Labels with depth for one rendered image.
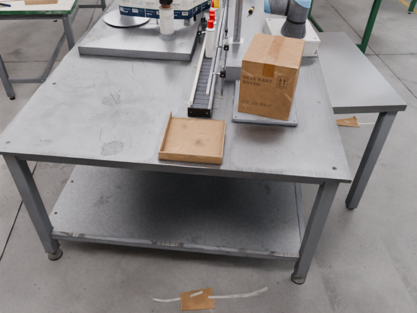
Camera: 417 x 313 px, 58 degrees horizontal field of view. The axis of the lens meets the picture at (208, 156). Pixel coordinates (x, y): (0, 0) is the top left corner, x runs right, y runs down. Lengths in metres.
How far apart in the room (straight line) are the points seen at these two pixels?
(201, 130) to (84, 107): 0.60
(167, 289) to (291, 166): 1.00
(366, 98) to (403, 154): 1.21
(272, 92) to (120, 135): 0.70
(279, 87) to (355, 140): 1.64
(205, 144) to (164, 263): 0.86
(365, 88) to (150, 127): 1.17
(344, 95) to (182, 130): 0.89
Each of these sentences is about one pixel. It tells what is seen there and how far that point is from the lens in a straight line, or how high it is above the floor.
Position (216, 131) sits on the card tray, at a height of 0.83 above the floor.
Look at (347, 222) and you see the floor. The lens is 2.58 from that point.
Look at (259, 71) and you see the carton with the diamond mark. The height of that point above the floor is 1.08.
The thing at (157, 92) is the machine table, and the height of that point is 0.83.
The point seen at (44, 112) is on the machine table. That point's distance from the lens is 1.96.
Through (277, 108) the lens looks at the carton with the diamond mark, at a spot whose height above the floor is 0.91.
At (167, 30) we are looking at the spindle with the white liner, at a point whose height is 0.94.
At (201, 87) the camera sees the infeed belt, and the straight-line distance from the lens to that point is 1.92.
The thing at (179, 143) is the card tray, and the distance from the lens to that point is 1.63.
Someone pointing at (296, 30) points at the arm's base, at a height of 0.99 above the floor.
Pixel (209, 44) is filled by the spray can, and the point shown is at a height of 0.96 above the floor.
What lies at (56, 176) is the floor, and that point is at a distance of 2.85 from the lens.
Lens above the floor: 1.87
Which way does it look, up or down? 41 degrees down
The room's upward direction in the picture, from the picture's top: 2 degrees clockwise
